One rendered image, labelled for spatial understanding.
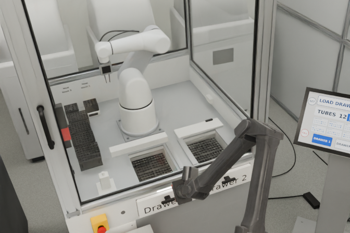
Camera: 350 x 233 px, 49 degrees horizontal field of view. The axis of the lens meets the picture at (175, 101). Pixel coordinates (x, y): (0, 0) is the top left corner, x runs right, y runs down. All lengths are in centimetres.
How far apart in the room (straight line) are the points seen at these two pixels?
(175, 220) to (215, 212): 23
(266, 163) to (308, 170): 218
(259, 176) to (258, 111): 64
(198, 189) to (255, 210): 33
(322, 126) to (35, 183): 242
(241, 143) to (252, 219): 26
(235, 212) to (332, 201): 58
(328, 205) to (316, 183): 84
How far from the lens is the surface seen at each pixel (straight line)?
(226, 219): 224
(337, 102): 212
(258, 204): 125
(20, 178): 367
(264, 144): 125
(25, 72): 141
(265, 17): 163
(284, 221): 301
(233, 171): 197
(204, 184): 148
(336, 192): 241
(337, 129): 210
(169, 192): 188
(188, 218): 209
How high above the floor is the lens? 227
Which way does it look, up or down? 33 degrees down
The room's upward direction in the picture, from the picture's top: 5 degrees counter-clockwise
